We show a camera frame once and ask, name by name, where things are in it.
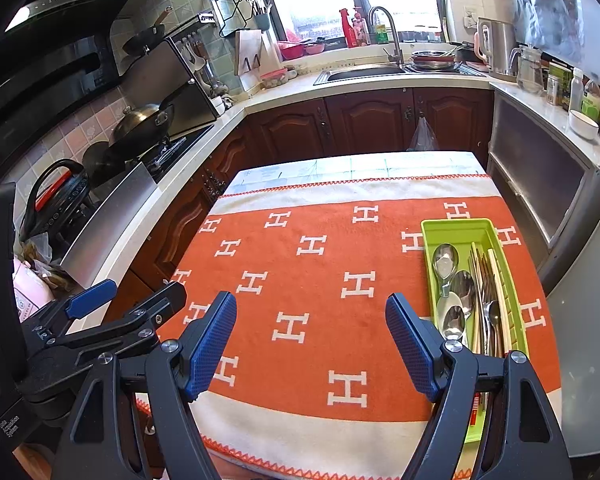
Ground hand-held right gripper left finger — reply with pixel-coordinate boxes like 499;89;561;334
50;290;238;480

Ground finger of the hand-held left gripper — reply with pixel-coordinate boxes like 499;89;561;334
45;282;187;361
22;280;118;341

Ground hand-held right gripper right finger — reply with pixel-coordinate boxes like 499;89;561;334
385;292;573;480

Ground small steel spoon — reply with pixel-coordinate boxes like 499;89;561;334
436;304;473;351

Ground large spoon wooden handle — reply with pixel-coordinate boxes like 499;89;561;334
449;270;481;356

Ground steel fork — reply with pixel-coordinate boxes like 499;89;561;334
480;260;505;358

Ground wide short-handled steel spoon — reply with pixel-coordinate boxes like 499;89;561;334
431;243;460;297

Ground dark wooden chopstick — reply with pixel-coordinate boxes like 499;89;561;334
469;241;483;356

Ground green plastic utensil tray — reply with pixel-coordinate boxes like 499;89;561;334
420;217;531;446

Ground pink bag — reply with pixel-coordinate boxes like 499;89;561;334
11;254;57;322

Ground stainless steel splash panel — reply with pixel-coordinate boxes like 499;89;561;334
59;160;162;289

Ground black pressure cooker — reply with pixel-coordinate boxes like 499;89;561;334
17;158;92;242

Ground orange printed blanket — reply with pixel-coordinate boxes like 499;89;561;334
135;172;563;480

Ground black pot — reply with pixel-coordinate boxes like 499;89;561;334
81;140;127;187

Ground gas stove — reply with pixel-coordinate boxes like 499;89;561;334
144;124;217;182

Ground steel wok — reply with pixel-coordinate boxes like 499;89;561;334
108;102;177;157

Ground pale checked table cover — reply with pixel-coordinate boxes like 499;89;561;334
222;150;486;196

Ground hanging white plastic bag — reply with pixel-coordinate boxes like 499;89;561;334
406;116;441;153

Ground tall steel stove panel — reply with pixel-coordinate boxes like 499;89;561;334
119;21;219;137

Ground black range hood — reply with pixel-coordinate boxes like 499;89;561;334
0;0;177;162

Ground wooden kitchen cabinets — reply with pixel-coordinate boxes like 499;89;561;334
105;85;496;311

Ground hanging black frying pan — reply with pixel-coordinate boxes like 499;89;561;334
122;6;174;57

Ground wooden cutting board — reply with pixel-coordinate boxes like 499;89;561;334
234;28;269;77

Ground steel sink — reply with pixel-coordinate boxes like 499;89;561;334
313;64;407;84

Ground white bowl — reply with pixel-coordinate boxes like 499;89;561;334
568;109;600;142

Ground pink basin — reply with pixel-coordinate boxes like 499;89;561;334
278;40;307;62

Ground stack of dishes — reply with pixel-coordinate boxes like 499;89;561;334
409;48;462;73

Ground glass pitcher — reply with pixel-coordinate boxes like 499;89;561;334
510;45;547;96

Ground green label bottle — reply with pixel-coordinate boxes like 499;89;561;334
580;80;600;122

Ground white plastic bottle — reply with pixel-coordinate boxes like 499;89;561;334
569;67;586;114

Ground steel electric kettle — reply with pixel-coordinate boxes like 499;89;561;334
474;17;519;82

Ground steel faucet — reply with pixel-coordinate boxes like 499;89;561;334
368;6;407;67

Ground pink bottle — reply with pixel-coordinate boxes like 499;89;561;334
352;6;369;47

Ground red spray bottle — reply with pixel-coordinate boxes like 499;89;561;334
338;7;354;49

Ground hanging clear plastic bags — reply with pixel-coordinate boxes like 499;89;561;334
509;0;600;92

